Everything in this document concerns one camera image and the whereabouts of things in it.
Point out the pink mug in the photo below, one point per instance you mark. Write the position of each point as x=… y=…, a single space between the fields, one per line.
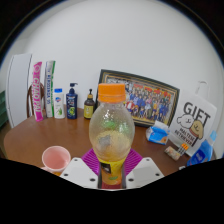
x=55 y=158

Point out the framed group photo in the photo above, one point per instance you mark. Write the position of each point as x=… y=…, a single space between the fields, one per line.
x=151 y=100

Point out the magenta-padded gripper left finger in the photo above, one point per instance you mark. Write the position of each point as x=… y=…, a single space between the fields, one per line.
x=79 y=171

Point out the small beige box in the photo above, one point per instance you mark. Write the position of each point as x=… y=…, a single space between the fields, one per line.
x=171 y=153

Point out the tall white blue box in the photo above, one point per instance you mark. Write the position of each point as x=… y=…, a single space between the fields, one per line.
x=50 y=90

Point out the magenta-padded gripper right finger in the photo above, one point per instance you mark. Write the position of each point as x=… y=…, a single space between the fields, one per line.
x=144 y=170

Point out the blue tissue pack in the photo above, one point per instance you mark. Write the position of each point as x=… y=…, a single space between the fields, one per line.
x=157 y=133

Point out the colourful puzzle cube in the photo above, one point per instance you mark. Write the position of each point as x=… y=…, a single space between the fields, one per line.
x=183 y=148

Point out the white shampoo bottle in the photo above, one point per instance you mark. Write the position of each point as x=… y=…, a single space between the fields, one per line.
x=59 y=105

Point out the tall pink white box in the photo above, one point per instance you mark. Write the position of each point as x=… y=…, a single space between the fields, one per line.
x=38 y=93

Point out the brown pump bottle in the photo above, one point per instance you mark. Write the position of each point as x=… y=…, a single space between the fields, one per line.
x=88 y=109

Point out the white board panel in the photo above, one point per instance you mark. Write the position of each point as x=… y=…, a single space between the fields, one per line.
x=18 y=90

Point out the orange-capped juice bottle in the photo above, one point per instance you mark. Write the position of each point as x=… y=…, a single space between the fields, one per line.
x=112 y=133

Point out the white paper gift bag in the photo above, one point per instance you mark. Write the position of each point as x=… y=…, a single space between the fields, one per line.
x=195 y=116

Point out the blue detergent bottle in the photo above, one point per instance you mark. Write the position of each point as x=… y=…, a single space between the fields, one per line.
x=201 y=153

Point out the dark blue pump bottle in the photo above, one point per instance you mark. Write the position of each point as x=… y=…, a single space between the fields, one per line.
x=71 y=105

